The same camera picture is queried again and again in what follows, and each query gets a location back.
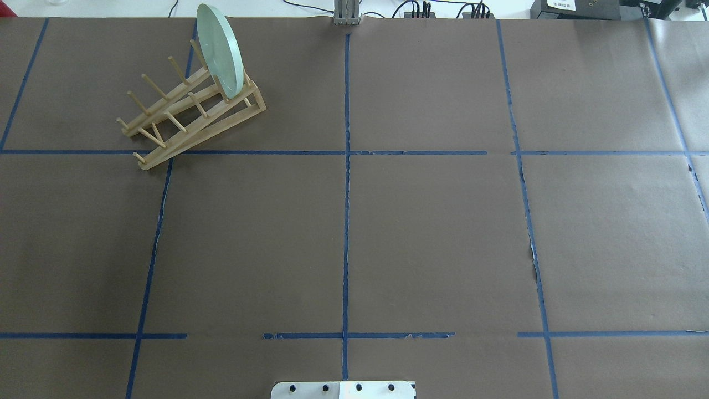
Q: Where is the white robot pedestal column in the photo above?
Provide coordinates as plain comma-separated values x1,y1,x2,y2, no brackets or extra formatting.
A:
270,380,417,398

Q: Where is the wooden dish rack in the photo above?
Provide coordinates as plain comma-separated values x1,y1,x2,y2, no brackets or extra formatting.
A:
116,39,267,170

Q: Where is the aluminium frame post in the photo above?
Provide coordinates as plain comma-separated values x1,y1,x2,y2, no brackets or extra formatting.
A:
333,0,362,26

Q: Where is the light green round plate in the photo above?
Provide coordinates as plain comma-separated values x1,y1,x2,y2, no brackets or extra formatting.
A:
197,3,245,99

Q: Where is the black box with label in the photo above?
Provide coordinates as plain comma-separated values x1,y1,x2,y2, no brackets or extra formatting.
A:
530,0,621,21

